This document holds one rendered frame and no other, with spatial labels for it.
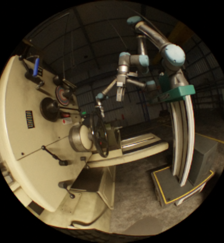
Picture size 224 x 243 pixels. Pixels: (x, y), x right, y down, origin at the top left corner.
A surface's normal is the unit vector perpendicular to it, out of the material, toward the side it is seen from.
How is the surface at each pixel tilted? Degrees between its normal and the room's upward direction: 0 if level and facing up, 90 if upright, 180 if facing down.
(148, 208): 0
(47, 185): 90
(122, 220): 0
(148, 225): 0
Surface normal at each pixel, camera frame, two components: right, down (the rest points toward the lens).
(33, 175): 0.96, -0.26
